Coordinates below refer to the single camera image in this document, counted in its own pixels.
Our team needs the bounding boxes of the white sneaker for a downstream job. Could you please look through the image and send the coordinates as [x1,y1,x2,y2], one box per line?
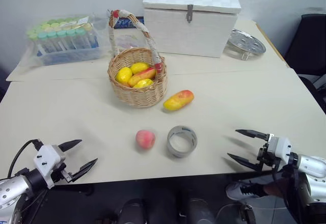
[225,180,265,201]

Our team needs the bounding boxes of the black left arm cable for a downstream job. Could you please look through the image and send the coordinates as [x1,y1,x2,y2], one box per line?
[7,138,43,179]

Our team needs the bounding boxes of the dark rounded shape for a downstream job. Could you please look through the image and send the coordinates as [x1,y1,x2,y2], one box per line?
[187,198,217,224]
[116,198,146,224]

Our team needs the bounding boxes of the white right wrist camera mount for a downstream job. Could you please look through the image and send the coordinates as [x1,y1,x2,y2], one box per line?
[266,136,292,167]

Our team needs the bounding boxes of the metal box latch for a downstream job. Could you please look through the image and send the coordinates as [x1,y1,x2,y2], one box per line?
[186,4,194,23]

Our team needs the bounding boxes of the clear plastic tube box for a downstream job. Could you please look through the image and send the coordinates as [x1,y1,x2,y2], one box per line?
[25,15,104,67]

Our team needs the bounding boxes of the clear tape roll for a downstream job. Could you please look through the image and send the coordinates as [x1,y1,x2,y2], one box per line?
[167,125,198,158]

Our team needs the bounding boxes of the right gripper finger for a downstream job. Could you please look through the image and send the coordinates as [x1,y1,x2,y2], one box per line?
[235,129,268,140]
[227,153,263,171]

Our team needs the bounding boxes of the red yellow mango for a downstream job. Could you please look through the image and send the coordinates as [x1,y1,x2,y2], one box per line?
[163,90,195,112]
[127,67,156,87]

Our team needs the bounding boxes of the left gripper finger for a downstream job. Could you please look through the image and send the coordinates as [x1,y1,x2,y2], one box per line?
[72,158,99,183]
[58,139,83,153]

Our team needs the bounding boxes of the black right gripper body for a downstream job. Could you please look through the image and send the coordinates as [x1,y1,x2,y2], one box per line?
[256,133,280,171]

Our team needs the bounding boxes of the white checkered lidded box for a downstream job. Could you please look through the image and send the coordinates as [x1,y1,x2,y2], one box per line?
[142,0,241,59]

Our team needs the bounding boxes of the black chair with white part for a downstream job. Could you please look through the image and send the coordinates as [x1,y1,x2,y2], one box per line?
[297,73,326,115]

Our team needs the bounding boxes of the blue printed packet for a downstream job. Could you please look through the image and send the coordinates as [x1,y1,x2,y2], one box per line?
[114,17,144,30]

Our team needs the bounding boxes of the wicker basket with handle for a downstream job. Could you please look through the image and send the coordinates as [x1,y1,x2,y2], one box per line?
[107,9,169,108]

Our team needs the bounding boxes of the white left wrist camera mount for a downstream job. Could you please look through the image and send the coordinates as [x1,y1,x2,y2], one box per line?
[33,144,67,189]

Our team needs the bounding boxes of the pink peach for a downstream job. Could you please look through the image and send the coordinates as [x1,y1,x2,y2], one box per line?
[135,129,156,152]

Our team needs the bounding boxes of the yellow lemon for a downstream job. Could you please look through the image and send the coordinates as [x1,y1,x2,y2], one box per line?
[130,62,150,74]
[133,78,154,89]
[115,67,133,83]

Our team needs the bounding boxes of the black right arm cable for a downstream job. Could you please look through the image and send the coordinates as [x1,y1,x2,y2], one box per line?
[271,165,301,219]

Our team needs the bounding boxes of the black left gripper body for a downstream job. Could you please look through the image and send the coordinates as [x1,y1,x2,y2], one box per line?
[52,162,75,184]

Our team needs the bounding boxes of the person's bare lower leg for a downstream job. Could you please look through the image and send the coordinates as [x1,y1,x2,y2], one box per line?
[263,180,286,198]

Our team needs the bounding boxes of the black office chair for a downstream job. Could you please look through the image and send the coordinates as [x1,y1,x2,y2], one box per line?
[284,13,326,76]

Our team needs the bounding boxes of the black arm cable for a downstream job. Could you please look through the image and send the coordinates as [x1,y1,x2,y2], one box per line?
[7,138,43,179]
[271,165,301,219]

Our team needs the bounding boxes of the teal capped test tube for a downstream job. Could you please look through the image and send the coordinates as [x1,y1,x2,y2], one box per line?
[37,33,49,53]
[66,29,77,50]
[56,30,68,51]
[46,31,59,51]

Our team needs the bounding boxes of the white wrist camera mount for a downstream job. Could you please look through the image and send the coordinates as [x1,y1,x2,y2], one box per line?
[266,136,292,167]
[33,144,67,189]

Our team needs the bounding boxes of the small black bracket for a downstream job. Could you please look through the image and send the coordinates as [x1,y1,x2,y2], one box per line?
[236,203,257,224]

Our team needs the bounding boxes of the round metal steamer tray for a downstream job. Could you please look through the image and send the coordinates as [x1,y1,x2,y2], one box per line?
[225,28,266,61]

